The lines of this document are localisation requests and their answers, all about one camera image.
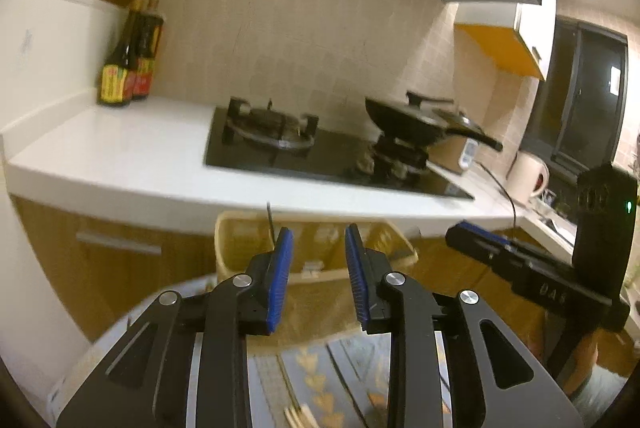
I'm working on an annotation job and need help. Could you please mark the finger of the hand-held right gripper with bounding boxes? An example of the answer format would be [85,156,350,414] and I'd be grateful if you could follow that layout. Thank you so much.
[444,220,522,279]

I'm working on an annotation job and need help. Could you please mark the wooden base cabinet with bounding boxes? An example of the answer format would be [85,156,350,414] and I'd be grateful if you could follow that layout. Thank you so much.
[10,194,576,344]

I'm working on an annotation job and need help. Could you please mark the brown cardboard box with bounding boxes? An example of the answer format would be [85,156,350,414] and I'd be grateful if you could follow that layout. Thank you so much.
[429,139,469,174]

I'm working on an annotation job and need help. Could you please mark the black glass gas stove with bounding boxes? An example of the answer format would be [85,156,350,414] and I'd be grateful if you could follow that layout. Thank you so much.
[204,105,475,202]

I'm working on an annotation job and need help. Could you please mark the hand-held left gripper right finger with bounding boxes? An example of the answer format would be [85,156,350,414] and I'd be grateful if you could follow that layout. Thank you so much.
[344,223,586,428]

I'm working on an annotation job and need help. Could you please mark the white electric kettle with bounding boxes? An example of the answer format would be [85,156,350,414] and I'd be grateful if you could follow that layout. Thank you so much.
[507,151,550,207]

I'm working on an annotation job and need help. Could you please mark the dark window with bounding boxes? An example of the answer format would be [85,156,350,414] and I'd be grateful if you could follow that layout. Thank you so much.
[520,15,630,174]

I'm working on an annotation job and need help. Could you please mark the black wok lid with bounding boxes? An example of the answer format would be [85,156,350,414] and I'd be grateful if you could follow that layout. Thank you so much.
[405,91,487,135]

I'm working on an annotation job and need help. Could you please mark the white and orange wall cabinet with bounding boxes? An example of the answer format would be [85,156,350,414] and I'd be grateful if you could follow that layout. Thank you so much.
[453,0,557,82]

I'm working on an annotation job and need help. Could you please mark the black wok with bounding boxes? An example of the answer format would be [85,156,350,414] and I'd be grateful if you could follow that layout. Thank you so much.
[364,94,504,153]

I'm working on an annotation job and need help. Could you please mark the wooden utensils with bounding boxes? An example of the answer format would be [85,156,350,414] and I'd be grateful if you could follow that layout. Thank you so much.
[284,402,322,428]

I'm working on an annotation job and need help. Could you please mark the black burner grate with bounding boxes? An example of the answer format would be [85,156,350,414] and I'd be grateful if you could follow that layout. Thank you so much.
[222,97,320,154]
[369,139,432,185]

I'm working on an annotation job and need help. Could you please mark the small white device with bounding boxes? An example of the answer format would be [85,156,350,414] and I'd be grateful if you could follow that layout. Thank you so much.
[459,139,479,170]

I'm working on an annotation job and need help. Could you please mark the woven beige basket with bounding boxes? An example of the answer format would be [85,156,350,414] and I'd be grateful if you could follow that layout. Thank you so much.
[214,210,419,355]

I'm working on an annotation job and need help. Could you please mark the dark soy sauce bottle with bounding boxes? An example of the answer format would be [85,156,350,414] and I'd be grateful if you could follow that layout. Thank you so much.
[97,0,142,108]
[131,0,165,101]

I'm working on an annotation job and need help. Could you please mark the black power cable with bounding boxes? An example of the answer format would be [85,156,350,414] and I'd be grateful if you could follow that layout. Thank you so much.
[474,159,519,230]

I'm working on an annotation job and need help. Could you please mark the silver cabinet handle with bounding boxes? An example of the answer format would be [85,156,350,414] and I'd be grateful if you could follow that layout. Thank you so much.
[75,230,164,256]

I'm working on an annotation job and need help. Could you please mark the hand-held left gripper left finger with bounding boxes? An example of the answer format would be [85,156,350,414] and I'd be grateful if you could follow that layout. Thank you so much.
[57,227,296,428]

